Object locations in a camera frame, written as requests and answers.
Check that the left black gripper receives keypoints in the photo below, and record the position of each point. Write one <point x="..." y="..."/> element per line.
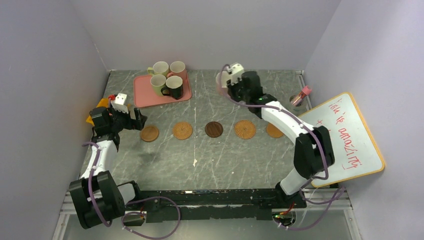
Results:
<point x="137" y="123"/>

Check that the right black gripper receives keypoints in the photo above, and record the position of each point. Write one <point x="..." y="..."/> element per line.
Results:
<point x="231" y="88"/>

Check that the light wooden coaster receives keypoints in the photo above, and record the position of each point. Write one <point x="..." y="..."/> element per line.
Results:
<point x="149" y="133"/>

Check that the pink mug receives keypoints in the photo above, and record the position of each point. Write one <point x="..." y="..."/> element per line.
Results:
<point x="178" y="68"/>
<point x="221" y="83"/>

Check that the woven coaster light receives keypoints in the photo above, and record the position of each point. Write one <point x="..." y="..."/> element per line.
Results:
<point x="245" y="129"/>

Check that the woven coaster tan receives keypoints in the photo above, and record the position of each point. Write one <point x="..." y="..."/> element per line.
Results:
<point x="182" y="130"/>

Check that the black mug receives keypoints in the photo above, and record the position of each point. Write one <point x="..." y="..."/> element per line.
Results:
<point x="173" y="87"/>

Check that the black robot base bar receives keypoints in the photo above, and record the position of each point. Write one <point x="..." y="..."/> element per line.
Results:
<point x="261" y="204"/>

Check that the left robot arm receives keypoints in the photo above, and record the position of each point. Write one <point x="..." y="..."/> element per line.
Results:
<point x="96" y="197"/>

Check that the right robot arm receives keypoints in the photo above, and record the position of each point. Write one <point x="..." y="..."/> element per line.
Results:
<point x="313" y="150"/>

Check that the dark brown wooden coaster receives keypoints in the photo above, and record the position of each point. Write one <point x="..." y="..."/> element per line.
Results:
<point x="213" y="129"/>

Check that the yellow plastic bin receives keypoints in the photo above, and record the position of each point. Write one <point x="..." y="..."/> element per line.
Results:
<point x="104" y="102"/>

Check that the green mug front middle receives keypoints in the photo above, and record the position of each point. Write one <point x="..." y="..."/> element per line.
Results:
<point x="158" y="82"/>

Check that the green mug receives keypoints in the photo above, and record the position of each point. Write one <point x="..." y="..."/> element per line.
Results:
<point x="158" y="82"/>
<point x="159" y="68"/>

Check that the glass jar with markers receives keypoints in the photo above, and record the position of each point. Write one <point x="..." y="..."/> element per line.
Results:
<point x="297" y="99"/>

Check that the green mug back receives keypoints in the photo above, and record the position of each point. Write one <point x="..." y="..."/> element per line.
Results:
<point x="159" y="68"/>

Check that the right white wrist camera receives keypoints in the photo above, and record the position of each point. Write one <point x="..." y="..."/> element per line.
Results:
<point x="231" y="75"/>

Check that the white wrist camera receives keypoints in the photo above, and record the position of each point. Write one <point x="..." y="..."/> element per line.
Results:
<point x="231" y="75"/>
<point x="117" y="103"/>

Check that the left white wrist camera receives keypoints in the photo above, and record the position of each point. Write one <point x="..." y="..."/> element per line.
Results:
<point x="117" y="103"/>

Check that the whiteboard with yellow frame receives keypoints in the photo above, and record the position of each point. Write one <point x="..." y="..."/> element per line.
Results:
<point x="355" y="151"/>

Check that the aluminium rail frame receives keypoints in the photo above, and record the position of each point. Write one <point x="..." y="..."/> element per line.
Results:
<point x="316" y="200"/>

